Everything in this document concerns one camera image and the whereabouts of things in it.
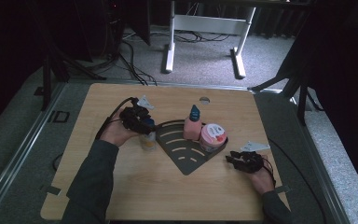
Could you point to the white desk frame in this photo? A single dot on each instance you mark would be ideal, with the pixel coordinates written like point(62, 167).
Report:
point(209, 23)

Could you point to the pink pump bottle blue pump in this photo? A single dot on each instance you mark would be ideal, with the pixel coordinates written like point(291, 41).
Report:
point(192, 129)

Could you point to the metal floor rail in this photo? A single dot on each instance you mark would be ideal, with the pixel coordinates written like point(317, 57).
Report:
point(21, 146)
point(320, 161)

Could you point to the dark computer tower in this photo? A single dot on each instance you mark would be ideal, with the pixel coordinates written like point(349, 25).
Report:
point(112, 28)

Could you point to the person's left hand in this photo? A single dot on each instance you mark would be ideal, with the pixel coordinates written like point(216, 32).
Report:
point(116, 130)

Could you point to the person's right hand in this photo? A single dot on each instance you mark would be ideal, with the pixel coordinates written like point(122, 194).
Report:
point(264, 182)

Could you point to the black stand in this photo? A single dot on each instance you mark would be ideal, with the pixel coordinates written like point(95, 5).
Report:
point(46, 84)
point(301, 99)

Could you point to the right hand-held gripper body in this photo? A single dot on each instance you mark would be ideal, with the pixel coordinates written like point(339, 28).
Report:
point(251, 162)

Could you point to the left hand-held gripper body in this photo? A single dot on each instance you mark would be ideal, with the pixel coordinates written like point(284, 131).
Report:
point(132, 119)

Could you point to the black corner shelf rack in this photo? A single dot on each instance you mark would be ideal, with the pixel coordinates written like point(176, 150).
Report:
point(180, 155)

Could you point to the pink jar white lid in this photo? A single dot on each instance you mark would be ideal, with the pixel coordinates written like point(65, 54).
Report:
point(213, 137)

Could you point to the black rectangular bracket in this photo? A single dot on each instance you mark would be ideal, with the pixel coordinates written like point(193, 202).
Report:
point(61, 116)

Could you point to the grey tape strip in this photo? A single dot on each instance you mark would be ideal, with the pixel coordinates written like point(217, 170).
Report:
point(283, 188)
point(51, 189)

